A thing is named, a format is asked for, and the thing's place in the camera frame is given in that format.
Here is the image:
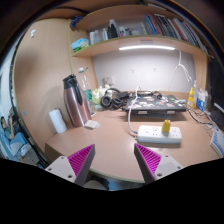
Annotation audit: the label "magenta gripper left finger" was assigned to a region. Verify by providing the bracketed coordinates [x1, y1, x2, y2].
[46, 144, 95, 186]

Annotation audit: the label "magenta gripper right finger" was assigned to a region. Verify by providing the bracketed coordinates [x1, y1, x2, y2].
[134, 144, 183, 184]

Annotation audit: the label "yellow charger plug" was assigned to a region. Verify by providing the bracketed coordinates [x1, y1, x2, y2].
[162, 120, 171, 135]

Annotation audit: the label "white power strip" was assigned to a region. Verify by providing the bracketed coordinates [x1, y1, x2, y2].
[137, 125, 182, 144]

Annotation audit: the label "rose metallic thermos jug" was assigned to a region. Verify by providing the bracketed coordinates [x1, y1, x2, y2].
[63, 74, 91, 127]

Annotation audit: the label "white paper roll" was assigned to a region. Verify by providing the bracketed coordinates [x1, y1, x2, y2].
[49, 109, 67, 133]

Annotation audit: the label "black laptop with stickers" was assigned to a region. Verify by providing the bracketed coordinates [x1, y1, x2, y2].
[125, 95, 186, 114]

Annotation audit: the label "white blue paper packet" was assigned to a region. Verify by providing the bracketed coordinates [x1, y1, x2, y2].
[210, 128, 224, 158]

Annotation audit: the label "person in blue clothes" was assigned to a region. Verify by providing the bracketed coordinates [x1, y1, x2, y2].
[0, 116, 31, 157]

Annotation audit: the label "yellow glue bottle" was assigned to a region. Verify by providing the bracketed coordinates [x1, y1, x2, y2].
[187, 87, 195, 108]

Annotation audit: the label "black headphones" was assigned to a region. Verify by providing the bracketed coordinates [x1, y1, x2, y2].
[100, 88, 121, 109]

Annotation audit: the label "blue white carton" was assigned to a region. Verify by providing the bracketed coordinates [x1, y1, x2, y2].
[196, 89, 208, 111]

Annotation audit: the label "clear plastic water bottle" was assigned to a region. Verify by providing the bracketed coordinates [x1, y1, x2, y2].
[78, 67, 95, 115]

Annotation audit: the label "LED light bar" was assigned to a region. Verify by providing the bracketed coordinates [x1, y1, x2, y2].
[119, 45, 175, 51]

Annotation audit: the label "green tissue box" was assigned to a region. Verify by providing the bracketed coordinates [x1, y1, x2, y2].
[71, 38, 89, 52]

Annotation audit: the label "wooden shelf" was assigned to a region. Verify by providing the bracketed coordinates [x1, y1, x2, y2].
[72, 5, 208, 57]

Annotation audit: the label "dark bottle on shelf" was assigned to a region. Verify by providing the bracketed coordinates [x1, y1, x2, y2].
[108, 19, 119, 39]

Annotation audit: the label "row of books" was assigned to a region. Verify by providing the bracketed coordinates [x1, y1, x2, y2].
[141, 14, 208, 53]

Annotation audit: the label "white power strip cable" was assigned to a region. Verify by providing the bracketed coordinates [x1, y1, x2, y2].
[127, 85, 142, 137]

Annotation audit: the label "white hanging cable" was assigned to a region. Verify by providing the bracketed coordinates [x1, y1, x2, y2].
[168, 49, 193, 92]

